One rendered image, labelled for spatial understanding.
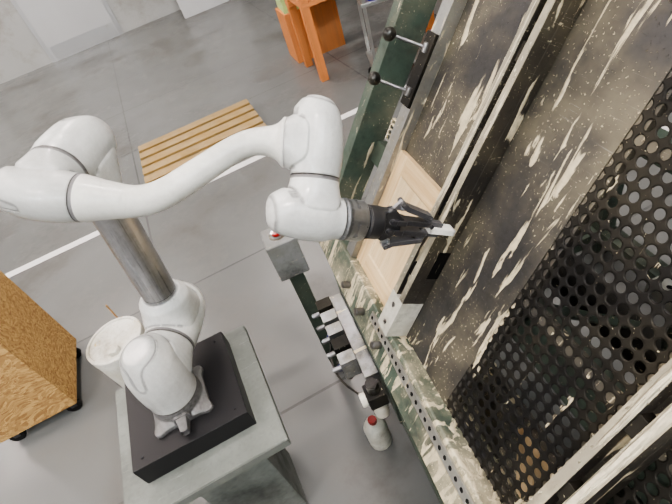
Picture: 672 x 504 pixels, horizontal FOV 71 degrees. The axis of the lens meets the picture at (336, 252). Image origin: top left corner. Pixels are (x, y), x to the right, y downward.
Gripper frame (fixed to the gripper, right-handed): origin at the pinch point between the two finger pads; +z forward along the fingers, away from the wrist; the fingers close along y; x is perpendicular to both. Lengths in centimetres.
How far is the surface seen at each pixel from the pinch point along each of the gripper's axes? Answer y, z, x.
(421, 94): 19.5, 5.6, 38.7
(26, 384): -174, -107, 100
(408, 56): 24, 11, 63
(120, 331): -148, -67, 111
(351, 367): -60, 1, 10
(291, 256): -52, -10, 56
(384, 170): -4.9, 3.8, 39.3
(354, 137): -5, 2, 63
